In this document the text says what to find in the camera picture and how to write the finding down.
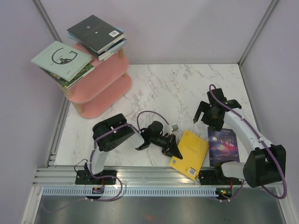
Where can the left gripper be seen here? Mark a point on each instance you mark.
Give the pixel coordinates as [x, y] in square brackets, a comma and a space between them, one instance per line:
[171, 148]

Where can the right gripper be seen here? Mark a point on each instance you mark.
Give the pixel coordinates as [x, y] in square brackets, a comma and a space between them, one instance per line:
[204, 107]

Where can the yellow book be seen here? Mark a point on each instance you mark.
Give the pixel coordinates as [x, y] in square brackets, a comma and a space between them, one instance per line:
[193, 150]

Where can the purple Robinson Crusoe book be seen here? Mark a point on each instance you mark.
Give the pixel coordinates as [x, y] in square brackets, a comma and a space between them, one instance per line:
[222, 146]

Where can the teal 20000 Leagues book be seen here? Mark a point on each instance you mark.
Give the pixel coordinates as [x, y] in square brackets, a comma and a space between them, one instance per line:
[113, 49]

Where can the green secret garden book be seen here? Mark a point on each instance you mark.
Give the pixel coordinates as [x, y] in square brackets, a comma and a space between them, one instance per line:
[68, 84]

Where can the pale grey G book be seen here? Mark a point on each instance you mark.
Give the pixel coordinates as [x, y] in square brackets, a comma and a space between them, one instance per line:
[62, 60]

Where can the black hardcover book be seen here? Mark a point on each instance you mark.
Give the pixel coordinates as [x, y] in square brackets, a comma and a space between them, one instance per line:
[86, 26]

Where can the light blue book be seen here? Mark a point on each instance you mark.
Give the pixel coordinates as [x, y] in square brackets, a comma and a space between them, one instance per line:
[99, 41]

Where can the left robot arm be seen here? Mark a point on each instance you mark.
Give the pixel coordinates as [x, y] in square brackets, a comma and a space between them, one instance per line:
[112, 132]

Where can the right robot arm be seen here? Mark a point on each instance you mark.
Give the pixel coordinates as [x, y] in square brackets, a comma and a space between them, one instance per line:
[265, 163]

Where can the pink three-tier shelf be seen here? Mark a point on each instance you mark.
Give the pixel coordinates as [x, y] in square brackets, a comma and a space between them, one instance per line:
[102, 87]

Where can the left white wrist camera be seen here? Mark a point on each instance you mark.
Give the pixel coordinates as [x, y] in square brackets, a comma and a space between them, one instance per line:
[172, 128]

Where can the aluminium front rail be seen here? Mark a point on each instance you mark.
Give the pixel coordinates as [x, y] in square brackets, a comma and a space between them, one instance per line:
[130, 176]

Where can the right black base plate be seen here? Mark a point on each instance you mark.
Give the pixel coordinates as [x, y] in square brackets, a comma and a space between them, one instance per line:
[208, 177]

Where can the white slotted cable duct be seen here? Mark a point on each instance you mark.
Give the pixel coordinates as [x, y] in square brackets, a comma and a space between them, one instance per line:
[130, 191]

